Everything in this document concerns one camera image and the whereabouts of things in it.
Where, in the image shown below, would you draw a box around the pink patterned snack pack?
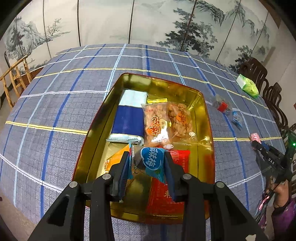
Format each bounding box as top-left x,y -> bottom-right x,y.
249,133 -> 261,144

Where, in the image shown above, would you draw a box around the blue candy packet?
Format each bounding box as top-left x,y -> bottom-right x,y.
130,145 -> 166,183

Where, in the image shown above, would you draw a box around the orange yellow snack bag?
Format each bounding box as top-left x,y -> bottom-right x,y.
104,143 -> 130,173

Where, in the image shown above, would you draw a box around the clear seeds bag blue edges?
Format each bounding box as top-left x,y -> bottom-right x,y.
231,110 -> 242,130

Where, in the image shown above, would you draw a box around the red snack packet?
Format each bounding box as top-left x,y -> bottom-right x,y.
146,150 -> 190,216

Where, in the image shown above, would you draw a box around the orange peanut snack bag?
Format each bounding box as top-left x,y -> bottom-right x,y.
167,102 -> 196,142

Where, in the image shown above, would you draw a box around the fried twist snack bag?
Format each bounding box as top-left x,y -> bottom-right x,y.
142,102 -> 171,147

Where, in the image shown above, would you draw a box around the dark seeds bag red label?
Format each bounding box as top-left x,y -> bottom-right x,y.
212,94 -> 232,115

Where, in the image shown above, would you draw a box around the person's right hand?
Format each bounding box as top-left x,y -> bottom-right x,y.
266,179 -> 290,208

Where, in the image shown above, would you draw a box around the dark wooden chair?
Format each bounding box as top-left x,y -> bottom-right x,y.
283,123 -> 295,197
263,82 -> 288,132
238,58 -> 269,96

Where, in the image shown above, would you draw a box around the dark blue packet in box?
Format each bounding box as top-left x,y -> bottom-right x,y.
111,105 -> 144,137

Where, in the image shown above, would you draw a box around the green tissue pack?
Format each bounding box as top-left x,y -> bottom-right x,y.
236,74 -> 259,98

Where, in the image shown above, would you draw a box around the gold red tin box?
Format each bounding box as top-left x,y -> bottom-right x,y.
73,73 -> 215,225

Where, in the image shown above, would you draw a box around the white packet in box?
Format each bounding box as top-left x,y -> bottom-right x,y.
119,89 -> 147,108

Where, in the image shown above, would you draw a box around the yellow gold packet in box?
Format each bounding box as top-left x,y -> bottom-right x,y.
147,98 -> 168,104

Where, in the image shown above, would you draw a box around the blue plaid tablecloth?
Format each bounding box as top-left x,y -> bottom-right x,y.
1,44 -> 285,230

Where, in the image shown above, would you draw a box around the painted folding screen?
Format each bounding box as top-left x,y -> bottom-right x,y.
1,0 -> 278,70

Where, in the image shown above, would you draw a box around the light bamboo chair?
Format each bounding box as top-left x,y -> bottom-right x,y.
1,55 -> 32,108

